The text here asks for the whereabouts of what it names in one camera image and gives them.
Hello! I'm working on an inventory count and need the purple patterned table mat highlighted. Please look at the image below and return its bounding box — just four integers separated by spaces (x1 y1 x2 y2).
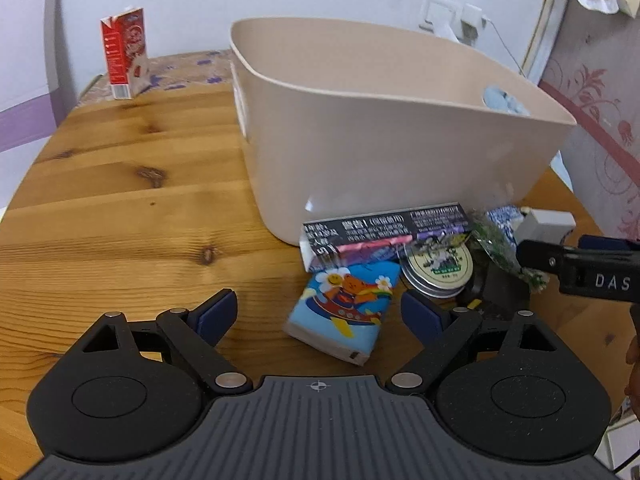
77 49 237 108

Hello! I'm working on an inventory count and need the green leafy plastic bag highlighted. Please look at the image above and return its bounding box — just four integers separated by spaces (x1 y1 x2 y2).
469 210 549 292

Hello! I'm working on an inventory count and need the white wall switch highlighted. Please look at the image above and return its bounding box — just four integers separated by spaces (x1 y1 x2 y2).
419 0 462 41

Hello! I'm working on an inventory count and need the white plugged charger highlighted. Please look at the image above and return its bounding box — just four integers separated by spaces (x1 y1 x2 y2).
460 3 486 47

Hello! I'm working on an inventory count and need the person's hand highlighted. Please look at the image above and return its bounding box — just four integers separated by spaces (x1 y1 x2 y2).
625 304 640 418

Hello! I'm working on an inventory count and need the cartoon tissue pack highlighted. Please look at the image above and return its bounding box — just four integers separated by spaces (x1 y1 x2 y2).
284 261 400 366

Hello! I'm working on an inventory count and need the white charger cable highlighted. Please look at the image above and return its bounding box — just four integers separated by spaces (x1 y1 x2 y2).
480 15 527 78

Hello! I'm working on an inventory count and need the white charger block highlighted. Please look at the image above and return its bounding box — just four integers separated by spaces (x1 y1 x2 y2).
514 209 576 245

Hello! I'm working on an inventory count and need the round green tin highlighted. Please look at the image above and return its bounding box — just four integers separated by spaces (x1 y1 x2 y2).
400 245 474 299

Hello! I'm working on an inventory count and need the black small box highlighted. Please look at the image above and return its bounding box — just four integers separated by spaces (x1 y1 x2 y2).
456 252 530 321

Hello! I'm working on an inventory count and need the red milk carton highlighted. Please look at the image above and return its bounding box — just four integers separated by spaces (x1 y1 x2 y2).
101 8 150 100

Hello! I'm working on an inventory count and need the patterned headboard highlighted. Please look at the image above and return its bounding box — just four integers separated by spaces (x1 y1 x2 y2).
539 0 639 240

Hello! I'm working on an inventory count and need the dark long cigarette box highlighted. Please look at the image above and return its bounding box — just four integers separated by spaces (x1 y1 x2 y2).
299 203 471 272

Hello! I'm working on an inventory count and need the beige plastic storage bin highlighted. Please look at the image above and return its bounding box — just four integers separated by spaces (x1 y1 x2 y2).
230 18 575 244

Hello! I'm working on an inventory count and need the light blue quilt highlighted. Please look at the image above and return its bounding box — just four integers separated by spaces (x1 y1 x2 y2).
483 86 530 116

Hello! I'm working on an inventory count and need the white purple cabinet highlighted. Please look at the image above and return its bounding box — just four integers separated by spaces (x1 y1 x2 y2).
1 0 66 210

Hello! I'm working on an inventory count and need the blue white tissue pack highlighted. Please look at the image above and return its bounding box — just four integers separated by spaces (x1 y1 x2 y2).
486 205 524 246

